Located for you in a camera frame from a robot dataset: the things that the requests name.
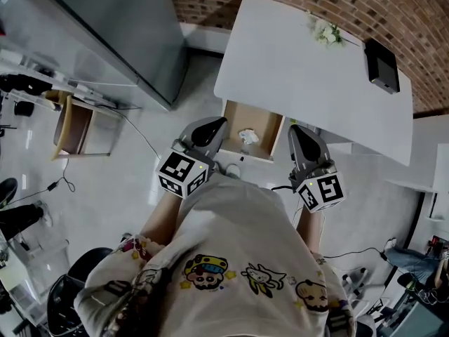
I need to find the black box device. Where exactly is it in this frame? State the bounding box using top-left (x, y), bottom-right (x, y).
top-left (363, 38), bottom-right (402, 96)

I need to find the grey metal cabinet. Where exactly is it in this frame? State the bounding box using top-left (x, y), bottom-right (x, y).
top-left (0, 0), bottom-right (189, 112)

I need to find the white flower bouquet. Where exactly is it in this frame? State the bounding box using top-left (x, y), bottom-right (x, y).
top-left (304, 10), bottom-right (363, 49)

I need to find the black power adapter cable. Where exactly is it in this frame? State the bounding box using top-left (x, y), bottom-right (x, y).
top-left (15, 159), bottom-right (76, 204)

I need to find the white floor cable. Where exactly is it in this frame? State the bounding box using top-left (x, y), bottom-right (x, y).
top-left (114, 112), bottom-right (163, 161)

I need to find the person's right forearm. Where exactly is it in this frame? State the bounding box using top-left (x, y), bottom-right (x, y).
top-left (293, 204), bottom-right (326, 256)

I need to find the person's white shoe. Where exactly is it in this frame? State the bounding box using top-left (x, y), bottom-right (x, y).
top-left (224, 163), bottom-right (243, 180)

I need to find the white metal rack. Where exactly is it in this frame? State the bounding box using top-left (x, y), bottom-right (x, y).
top-left (0, 48), bottom-right (119, 110)

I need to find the white shelf unit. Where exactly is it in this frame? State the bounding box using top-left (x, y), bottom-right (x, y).
top-left (383, 141), bottom-right (449, 221)

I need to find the wooden chair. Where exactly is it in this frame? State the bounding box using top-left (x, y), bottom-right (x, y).
top-left (51, 89), bottom-right (124, 162)

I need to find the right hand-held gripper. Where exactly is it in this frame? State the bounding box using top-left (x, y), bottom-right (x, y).
top-left (287, 124), bottom-right (347, 213)

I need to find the white-blue plastic bag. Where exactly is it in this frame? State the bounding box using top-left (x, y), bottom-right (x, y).
top-left (238, 128), bottom-right (260, 145)

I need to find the wooden drawer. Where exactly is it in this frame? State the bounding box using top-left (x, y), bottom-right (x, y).
top-left (218, 99), bottom-right (286, 164)

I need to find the black office chair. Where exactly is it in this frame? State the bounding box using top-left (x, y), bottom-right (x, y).
top-left (46, 246), bottom-right (115, 337)

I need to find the person's left forearm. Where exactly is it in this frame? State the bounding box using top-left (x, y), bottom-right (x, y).
top-left (140, 187), bottom-right (185, 247)

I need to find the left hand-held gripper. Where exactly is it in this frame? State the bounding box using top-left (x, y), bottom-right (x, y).
top-left (154, 117), bottom-right (230, 200)

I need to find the black harness buckle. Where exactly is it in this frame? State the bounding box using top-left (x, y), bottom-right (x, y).
top-left (101, 280), bottom-right (131, 298)
top-left (327, 310), bottom-right (356, 337)

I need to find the white cartoon print shirt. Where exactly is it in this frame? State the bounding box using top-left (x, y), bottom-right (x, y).
top-left (73, 171), bottom-right (359, 337)

